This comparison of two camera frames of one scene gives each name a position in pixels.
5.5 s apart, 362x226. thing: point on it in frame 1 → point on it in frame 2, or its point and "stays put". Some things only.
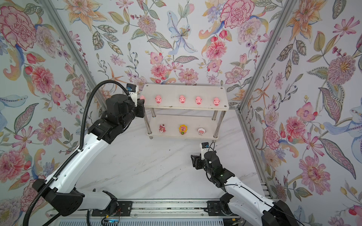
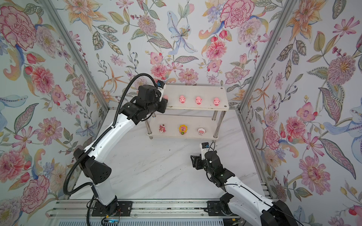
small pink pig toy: x=182 y=99 stays put
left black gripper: x=141 y=108 → x=163 y=105
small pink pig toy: x=198 y=100 stays put
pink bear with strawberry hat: x=161 y=128 stays put
